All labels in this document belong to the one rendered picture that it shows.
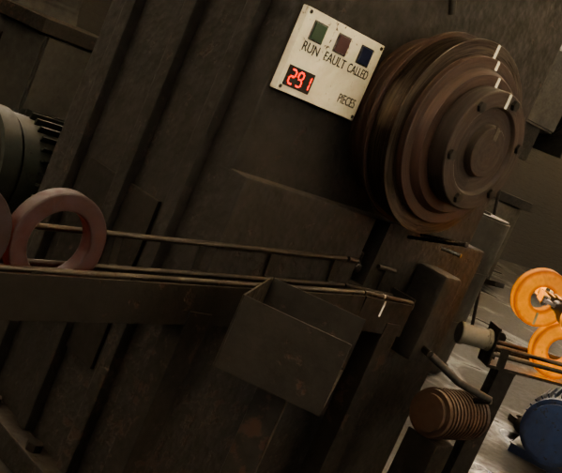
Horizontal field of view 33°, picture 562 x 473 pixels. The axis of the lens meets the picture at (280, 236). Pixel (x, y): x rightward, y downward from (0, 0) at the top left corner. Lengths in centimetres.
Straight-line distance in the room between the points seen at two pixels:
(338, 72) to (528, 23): 69
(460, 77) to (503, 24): 40
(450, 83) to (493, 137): 16
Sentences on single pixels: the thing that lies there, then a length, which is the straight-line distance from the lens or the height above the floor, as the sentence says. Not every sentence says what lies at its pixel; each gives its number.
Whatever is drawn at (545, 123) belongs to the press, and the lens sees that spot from 1046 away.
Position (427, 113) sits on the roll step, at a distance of 212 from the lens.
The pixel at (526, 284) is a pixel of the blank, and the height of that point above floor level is 85.
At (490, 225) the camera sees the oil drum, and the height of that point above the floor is 84.
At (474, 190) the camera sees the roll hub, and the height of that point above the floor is 103.
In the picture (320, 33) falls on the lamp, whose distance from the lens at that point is 204.
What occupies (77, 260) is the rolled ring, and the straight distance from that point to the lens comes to 174.
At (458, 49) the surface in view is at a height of 129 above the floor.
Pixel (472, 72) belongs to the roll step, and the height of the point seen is 126.
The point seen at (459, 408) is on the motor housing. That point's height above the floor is 51.
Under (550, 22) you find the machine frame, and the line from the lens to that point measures 271.
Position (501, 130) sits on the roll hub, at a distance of 226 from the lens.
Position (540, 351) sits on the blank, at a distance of 266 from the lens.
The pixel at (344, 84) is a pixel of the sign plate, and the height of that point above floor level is 113.
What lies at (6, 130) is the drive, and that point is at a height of 63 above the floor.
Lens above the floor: 107
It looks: 8 degrees down
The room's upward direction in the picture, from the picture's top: 23 degrees clockwise
